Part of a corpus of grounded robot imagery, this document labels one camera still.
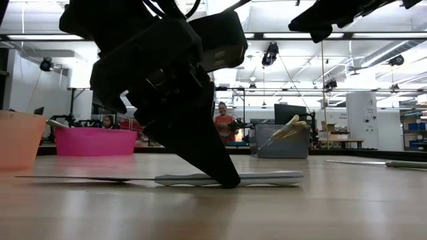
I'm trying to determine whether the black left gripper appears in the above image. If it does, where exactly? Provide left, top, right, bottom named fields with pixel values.
left=91, top=19, right=241, bottom=189

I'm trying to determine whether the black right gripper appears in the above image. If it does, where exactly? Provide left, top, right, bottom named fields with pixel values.
left=288, top=0, right=381, bottom=44

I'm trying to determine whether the blue-patterned fork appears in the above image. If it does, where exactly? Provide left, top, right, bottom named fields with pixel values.
left=15, top=170, right=304, bottom=187

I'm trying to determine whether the yellow-handled utensil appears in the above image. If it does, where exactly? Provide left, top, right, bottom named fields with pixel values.
left=276, top=129, right=303, bottom=139

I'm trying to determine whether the green-handled utensil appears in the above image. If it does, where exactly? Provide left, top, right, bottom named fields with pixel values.
left=45, top=119, right=70, bottom=129

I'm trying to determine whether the green-handled knife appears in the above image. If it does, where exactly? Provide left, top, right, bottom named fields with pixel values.
left=325, top=159, right=427, bottom=169

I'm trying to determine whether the orange translucent plastic bin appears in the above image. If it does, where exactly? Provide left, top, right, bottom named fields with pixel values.
left=0, top=110, right=47, bottom=171

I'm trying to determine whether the grey translucent plastic bin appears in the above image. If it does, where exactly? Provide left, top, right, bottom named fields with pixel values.
left=256, top=124, right=313, bottom=159

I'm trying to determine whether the red storage box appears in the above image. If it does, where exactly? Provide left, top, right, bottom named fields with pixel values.
left=118, top=117, right=143, bottom=133

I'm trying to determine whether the cardboard box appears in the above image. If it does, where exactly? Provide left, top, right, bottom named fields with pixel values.
left=320, top=120, right=350, bottom=141

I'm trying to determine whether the reddish pink plastic bin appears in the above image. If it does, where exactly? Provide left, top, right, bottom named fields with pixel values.
left=55, top=127, right=139, bottom=157

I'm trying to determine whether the white square pillar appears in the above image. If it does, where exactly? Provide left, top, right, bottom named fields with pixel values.
left=346, top=91, right=378, bottom=150
left=67, top=65, right=95, bottom=127

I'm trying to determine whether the wooden background table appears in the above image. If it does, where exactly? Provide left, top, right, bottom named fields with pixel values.
left=318, top=137, right=365, bottom=150

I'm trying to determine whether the storage shelf with blue bins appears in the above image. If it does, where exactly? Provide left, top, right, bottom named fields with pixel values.
left=400, top=109, right=427, bottom=151

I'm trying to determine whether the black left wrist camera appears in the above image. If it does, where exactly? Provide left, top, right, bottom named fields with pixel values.
left=188, top=9, right=250, bottom=73

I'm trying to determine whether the black left camera cable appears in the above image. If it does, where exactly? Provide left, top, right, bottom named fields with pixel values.
left=143, top=0, right=203, bottom=20

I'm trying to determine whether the black metal rig frame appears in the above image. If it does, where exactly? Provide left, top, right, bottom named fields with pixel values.
left=67, top=85, right=248, bottom=147

